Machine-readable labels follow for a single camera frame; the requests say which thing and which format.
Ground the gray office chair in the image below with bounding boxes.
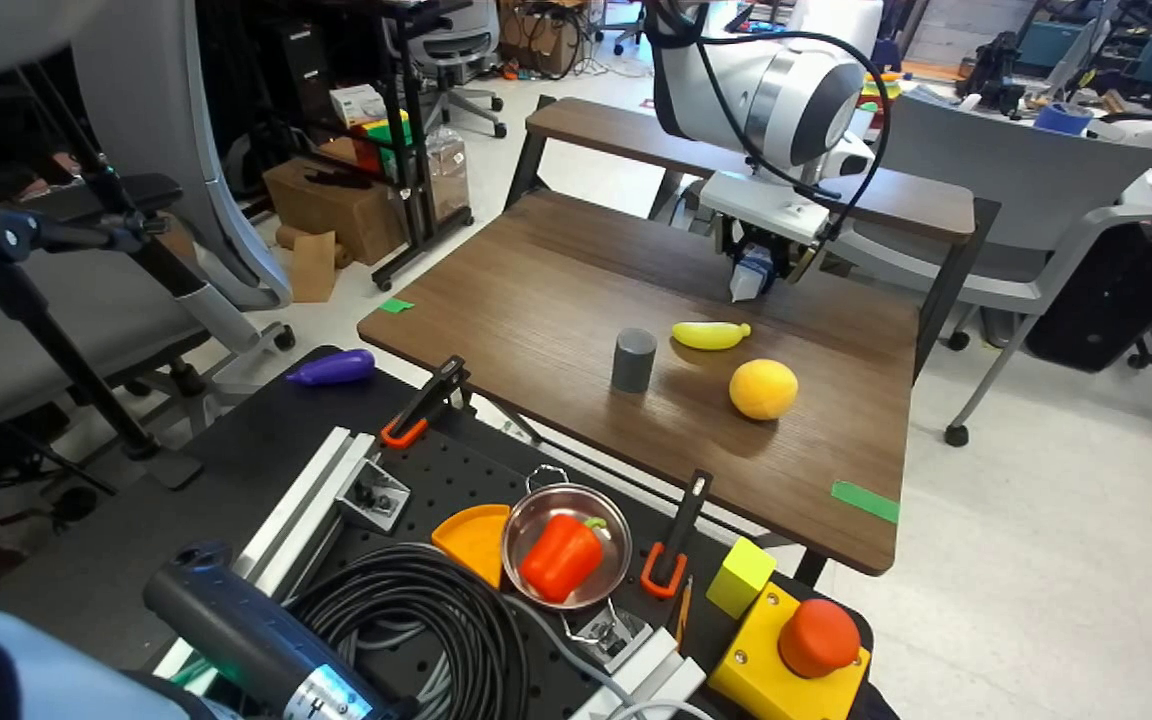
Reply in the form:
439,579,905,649
827,91,1152,451

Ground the long green tape strip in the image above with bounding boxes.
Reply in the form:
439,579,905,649
827,476,905,527

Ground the long aluminum rail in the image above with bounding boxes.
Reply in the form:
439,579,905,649
150,425,418,686

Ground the metal bowl with handle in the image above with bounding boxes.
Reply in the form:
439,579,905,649
501,461,638,617

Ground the coiled black cable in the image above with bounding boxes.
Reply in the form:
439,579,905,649
290,535,534,720

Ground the yellow lemon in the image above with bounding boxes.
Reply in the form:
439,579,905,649
723,356,805,428

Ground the short aluminum rail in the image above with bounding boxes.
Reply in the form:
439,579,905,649
562,595,712,720

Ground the gray wrist camera mount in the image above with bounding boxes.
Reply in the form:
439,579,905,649
698,167,837,253

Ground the white blue milk box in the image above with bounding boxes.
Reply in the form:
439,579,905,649
729,240,779,308

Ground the orange toy slice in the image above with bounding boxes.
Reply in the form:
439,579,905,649
429,502,517,592

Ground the small cardboard box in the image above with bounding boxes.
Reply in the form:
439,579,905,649
271,224,343,308

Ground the black perforated board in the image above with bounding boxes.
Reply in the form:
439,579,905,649
231,378,791,720

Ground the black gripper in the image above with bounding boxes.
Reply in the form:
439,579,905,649
729,215,822,293

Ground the purple toy eggplant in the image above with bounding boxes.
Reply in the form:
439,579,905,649
285,346,379,394

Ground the orange black clamp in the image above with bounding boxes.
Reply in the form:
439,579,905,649
638,468,716,603
378,354,478,457

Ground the lime green block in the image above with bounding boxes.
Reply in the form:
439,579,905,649
703,531,779,626

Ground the black mesh office chair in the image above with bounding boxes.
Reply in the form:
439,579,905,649
408,0,514,145

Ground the red orange toy pepper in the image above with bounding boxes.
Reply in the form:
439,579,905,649
517,513,617,603

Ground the blue black handheld tool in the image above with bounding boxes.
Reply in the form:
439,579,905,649
140,543,385,720

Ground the yellow button box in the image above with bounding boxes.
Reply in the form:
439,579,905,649
703,579,876,720

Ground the yellow toy banana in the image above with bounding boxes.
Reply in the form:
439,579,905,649
670,318,756,356

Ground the wooden brown table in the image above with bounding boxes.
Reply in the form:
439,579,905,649
356,188,925,579

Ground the large cardboard box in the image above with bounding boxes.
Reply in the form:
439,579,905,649
262,151,408,270

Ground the wooden side bench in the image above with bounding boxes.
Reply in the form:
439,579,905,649
504,91,981,274

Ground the gray cylinder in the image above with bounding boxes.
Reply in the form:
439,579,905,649
609,326,662,402

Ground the red round button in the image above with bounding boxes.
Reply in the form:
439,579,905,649
775,595,865,686

